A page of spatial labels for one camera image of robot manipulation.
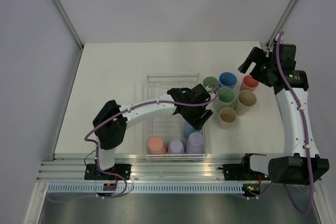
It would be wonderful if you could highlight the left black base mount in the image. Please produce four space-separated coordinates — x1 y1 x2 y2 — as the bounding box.
84 164 131 180

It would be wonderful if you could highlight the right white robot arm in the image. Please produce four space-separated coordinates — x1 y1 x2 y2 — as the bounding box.
238 44 329 185

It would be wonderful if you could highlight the beige cup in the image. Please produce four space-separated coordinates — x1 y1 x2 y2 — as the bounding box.
218 108 237 129
234 90 257 116

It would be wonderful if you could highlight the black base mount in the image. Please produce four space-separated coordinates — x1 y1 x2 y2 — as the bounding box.
218 164 270 181
84 164 131 180

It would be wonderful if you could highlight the clear wire dish rack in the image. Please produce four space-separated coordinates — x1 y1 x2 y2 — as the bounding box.
143 73 207 162

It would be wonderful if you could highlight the small purple cup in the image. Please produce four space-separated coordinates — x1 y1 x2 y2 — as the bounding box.
167 140 185 154

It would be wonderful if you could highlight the aluminium front rail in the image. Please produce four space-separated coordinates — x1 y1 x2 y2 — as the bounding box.
37 154 241 183

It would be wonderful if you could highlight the pink cup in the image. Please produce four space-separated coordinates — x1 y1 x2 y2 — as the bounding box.
148 136 167 155
240 75 259 92

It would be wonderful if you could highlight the pink cup front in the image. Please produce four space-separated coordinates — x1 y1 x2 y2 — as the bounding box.
148 136 167 155

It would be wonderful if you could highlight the aluminium frame post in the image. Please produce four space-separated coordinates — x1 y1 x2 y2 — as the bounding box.
51 0 84 51
260 0 299 50

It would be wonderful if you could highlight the right aluminium frame post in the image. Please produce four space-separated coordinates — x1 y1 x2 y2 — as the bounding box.
260 0 299 50

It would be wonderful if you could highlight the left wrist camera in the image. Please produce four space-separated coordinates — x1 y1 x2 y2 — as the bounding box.
204 85 217 95

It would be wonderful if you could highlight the light blue cup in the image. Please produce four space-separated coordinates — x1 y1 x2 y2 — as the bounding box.
183 122 195 139

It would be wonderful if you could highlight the left aluminium frame post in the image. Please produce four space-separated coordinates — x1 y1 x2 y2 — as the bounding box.
51 0 84 51

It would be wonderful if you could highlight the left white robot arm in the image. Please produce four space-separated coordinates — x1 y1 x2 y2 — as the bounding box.
85 84 218 180

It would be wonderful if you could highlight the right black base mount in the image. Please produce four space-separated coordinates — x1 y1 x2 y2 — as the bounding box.
218 164 270 181

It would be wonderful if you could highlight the green cup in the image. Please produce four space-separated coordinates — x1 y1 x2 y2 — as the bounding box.
213 87 236 112
203 76 218 87

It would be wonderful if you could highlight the large purple cup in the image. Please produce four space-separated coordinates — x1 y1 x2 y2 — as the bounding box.
186 132 205 154

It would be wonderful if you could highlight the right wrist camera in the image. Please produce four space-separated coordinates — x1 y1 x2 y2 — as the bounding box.
265 37 278 52

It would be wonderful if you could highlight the white slotted cable duct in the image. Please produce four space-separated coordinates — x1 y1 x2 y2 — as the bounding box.
48 183 244 194

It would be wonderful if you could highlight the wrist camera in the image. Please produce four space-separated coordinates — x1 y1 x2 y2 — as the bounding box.
204 85 217 95
265 37 278 52

